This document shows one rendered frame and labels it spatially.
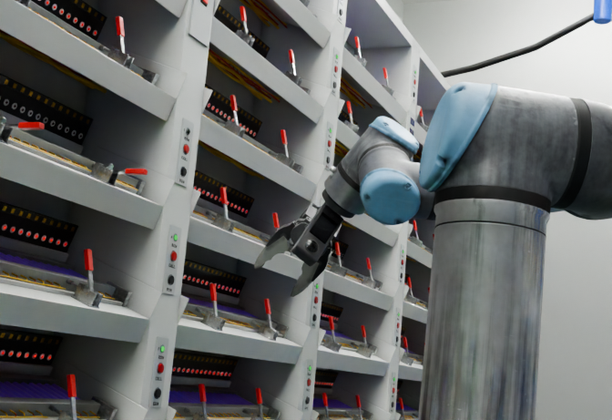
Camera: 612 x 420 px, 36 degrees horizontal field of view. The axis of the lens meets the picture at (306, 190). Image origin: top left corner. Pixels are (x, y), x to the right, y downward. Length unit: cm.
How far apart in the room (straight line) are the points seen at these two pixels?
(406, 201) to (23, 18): 63
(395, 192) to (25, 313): 58
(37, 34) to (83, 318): 44
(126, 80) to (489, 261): 87
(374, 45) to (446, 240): 227
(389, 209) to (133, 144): 52
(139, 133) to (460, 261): 97
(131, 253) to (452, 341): 92
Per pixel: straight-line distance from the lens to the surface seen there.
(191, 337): 183
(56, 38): 148
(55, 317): 148
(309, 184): 232
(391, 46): 318
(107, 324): 159
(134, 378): 170
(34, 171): 143
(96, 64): 156
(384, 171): 150
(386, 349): 297
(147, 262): 171
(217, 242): 191
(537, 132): 96
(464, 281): 92
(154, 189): 172
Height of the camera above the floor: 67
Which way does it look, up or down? 11 degrees up
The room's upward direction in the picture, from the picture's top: 5 degrees clockwise
